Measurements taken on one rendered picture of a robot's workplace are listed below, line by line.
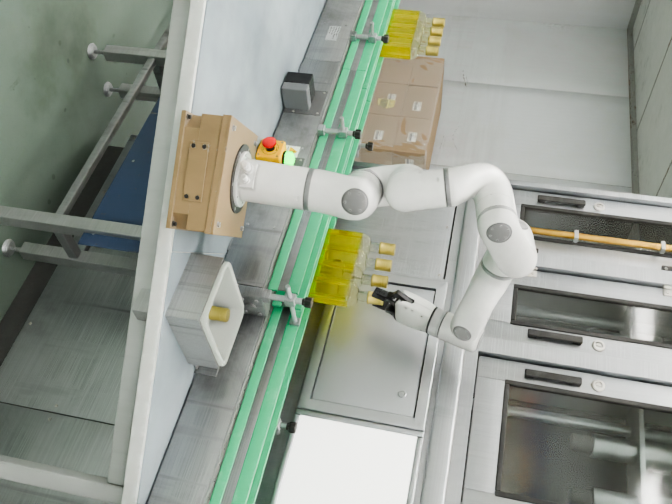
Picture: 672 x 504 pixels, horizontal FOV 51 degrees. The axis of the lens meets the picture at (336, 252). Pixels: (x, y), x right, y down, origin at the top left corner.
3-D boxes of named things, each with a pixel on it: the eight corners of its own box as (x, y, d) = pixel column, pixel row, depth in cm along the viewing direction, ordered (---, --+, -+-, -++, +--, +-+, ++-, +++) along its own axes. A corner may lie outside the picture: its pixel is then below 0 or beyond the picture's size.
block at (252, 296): (240, 315, 182) (266, 319, 180) (234, 295, 174) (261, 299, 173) (245, 304, 184) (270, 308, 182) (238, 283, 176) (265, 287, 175)
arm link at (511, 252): (449, 242, 166) (452, 285, 155) (480, 170, 152) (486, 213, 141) (514, 256, 168) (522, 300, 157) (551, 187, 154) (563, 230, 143)
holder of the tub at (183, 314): (193, 374, 172) (223, 379, 171) (164, 315, 150) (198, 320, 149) (215, 316, 182) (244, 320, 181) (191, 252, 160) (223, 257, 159)
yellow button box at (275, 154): (257, 173, 199) (282, 176, 198) (252, 154, 193) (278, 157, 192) (264, 155, 203) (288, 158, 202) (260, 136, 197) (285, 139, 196)
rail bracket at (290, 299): (267, 323, 182) (314, 331, 179) (258, 286, 168) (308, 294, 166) (271, 313, 183) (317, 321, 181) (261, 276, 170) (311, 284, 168)
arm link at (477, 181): (445, 190, 143) (517, 182, 140) (442, 153, 153) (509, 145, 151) (450, 241, 152) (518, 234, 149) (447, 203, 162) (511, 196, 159)
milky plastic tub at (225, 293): (190, 364, 168) (224, 371, 166) (165, 315, 150) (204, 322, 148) (213, 304, 178) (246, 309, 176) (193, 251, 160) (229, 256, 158)
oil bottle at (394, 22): (366, 37, 263) (441, 43, 258) (365, 24, 259) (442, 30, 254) (369, 28, 267) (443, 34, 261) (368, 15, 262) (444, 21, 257)
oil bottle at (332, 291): (282, 298, 194) (357, 309, 190) (279, 286, 190) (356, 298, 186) (287, 281, 198) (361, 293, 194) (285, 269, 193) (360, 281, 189)
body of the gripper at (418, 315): (441, 321, 189) (403, 306, 193) (443, 300, 181) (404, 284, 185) (429, 343, 185) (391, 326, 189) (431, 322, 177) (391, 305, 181)
